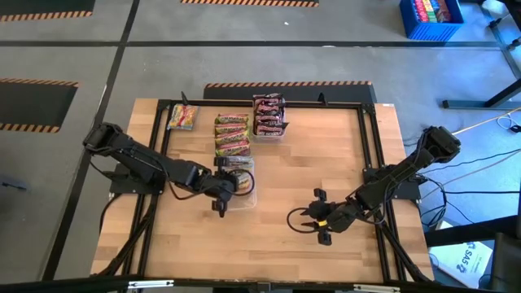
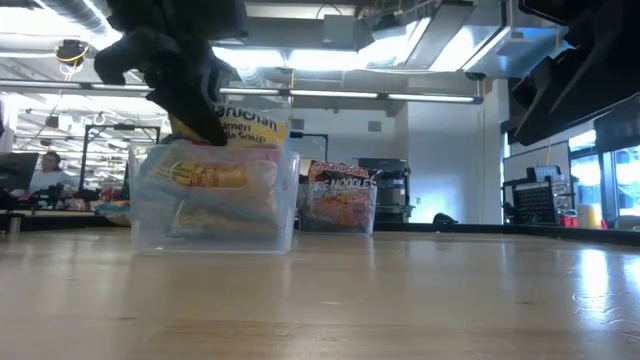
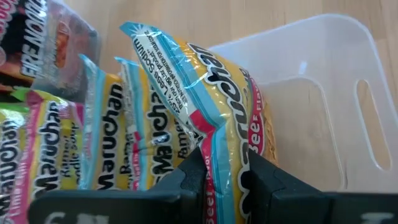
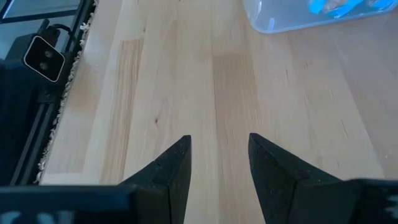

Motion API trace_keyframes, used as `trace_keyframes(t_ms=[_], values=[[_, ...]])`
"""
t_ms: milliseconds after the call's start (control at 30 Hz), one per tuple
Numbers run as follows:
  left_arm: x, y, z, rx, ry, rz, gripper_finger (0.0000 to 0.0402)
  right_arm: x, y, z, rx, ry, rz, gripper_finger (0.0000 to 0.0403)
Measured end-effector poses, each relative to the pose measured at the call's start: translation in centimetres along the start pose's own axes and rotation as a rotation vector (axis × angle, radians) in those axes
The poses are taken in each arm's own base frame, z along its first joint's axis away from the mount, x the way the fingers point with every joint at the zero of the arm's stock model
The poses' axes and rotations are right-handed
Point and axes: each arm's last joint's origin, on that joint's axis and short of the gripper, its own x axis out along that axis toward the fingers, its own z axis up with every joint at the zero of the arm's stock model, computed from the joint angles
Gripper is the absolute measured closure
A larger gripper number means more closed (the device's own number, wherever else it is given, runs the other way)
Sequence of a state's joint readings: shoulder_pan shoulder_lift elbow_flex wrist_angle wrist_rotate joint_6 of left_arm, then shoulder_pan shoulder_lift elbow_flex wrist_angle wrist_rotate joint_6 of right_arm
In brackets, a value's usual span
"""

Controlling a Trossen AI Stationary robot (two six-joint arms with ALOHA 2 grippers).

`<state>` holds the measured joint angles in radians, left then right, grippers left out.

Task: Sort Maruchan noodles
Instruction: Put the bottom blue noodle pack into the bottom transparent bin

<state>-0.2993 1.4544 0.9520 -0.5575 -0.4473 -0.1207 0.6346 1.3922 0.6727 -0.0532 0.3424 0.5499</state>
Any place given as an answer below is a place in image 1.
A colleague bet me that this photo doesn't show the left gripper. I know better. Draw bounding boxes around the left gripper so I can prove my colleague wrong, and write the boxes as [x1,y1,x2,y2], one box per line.
[199,156,239,219]

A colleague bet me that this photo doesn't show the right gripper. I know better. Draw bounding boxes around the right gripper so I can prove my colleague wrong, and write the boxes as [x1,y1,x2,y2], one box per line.
[300,188,359,247]

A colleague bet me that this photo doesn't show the clear plastic bin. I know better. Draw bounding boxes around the clear plastic bin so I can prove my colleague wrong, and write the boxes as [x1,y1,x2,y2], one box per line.
[251,94,288,142]
[221,155,259,212]

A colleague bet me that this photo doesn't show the dark grey plastic bin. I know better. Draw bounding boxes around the dark grey plastic bin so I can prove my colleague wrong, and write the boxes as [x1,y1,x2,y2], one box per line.
[213,112,252,159]

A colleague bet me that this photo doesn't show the black hazard-striped floor mat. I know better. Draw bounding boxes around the black hazard-striped floor mat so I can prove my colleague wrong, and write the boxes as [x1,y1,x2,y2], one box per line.
[0,77,79,133]
[181,0,319,8]
[203,80,378,103]
[0,0,97,22]

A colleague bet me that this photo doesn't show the black bench beam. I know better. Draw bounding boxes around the black bench beam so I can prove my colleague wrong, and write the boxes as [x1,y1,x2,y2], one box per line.
[425,215,521,248]

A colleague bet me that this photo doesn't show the white printed cardboard box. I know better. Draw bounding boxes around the white printed cardboard box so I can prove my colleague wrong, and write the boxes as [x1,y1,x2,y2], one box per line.
[429,240,493,289]

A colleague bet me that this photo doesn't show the black work desk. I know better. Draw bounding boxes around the black work desk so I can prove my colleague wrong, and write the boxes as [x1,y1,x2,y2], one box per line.
[442,0,521,111]

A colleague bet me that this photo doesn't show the black rig crossbar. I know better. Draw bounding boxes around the black rig crossbar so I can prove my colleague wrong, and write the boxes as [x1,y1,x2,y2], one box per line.
[0,275,521,293]

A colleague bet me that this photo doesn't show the blue plastic crate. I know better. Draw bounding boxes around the blue plastic crate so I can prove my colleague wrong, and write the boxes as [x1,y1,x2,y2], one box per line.
[399,0,465,41]

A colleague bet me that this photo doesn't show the coloured boxes in crate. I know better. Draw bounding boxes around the coloured boxes in crate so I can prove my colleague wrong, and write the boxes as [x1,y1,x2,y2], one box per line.
[413,0,453,24]

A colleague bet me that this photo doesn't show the silver metal bracket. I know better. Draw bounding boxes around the silver metal bracket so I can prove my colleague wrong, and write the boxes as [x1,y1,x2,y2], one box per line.
[128,279,175,290]
[352,283,402,293]

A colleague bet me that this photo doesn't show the black floor cable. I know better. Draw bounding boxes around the black floor cable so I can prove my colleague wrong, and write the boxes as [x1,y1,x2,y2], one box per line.
[418,148,521,229]

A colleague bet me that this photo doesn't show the white floor cable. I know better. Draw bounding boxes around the white floor cable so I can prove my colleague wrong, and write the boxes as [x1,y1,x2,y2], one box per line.
[449,106,521,135]

